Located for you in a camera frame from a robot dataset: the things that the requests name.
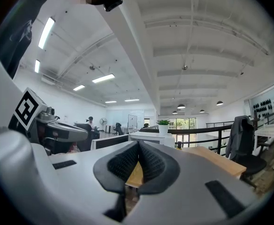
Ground black swivel office chair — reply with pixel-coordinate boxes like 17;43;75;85
113;122;125;136

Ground black metal railing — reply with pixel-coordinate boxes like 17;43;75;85
139;120;235;156

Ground white table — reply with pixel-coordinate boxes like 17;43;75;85
254;121;274;171

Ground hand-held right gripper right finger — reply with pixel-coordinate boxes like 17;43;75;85
122;141;270;225

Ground whiteboard on stand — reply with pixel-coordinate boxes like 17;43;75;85
127;114;138;128

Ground standing fan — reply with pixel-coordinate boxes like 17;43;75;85
99;117;108;133

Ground green plant in white pot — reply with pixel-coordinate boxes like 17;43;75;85
156;119;171;136

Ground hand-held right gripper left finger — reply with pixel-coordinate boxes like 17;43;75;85
47;140;141;225

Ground person's torso in dark shirt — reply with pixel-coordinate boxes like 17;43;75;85
0;0;65;79

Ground black mesh office chair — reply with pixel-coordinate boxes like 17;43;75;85
74;122;100;152

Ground wall display of black caps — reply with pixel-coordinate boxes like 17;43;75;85
252;94;274;119

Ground office chair with grey jacket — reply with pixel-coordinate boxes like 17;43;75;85
225;115;268;188

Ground black head-worn camera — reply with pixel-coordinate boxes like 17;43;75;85
103;0;123;12

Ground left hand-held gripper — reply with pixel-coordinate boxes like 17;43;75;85
8;87;89;156

